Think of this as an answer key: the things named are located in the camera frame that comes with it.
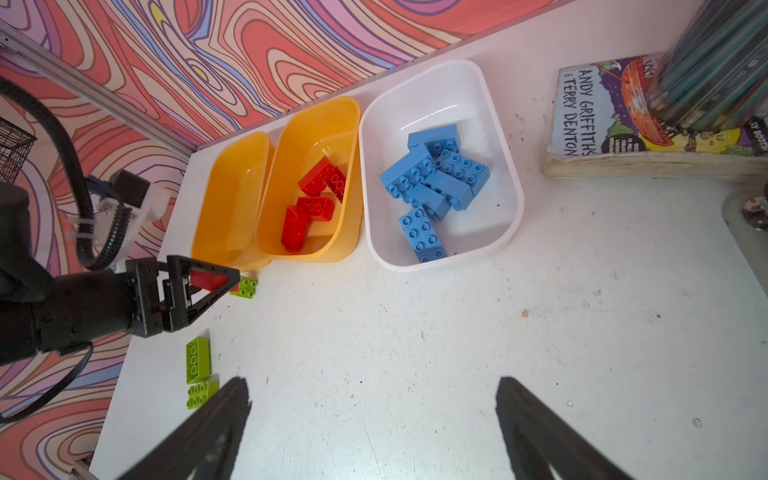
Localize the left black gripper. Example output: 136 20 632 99
35 255 241 352

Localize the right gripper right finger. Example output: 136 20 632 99
496 377 629 479

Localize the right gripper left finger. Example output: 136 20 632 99
122 377 251 479

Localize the red lego pile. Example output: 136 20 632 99
189 271 240 292

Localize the small green lego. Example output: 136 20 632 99
230 276 258 299

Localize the blue lego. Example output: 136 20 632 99
379 144 437 199
399 207 447 263
435 149 490 196
407 124 461 157
408 171 474 221

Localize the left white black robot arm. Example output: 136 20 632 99
1 184 241 364

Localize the left yellow plastic bin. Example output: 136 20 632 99
191 132 275 272

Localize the yellow plastic bin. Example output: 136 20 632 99
256 97 363 263
191 132 275 272

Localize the middle yellow plastic bin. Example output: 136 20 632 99
256 97 363 263

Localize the grey stapler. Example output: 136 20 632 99
722 184 767 294

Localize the paperback book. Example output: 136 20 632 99
544 53 767 181

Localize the white plastic bin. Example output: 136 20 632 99
359 60 524 273

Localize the cup of pencils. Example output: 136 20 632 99
646 0 767 132

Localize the left black wire basket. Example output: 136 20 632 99
0 118 37 184

